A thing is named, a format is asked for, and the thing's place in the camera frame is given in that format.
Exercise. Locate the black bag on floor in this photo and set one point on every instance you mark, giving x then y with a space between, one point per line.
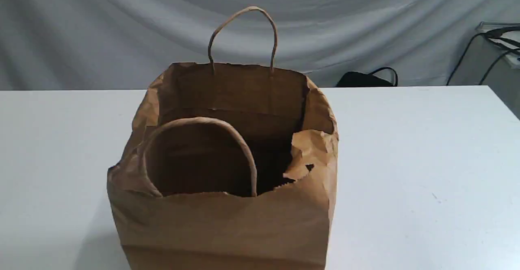
354 79

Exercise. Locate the grey backdrop cloth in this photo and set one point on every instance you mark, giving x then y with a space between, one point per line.
125 44

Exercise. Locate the grey cabinet with cables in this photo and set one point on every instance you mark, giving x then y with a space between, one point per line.
492 58

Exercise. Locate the brown paper bag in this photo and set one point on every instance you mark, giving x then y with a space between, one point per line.
228 167

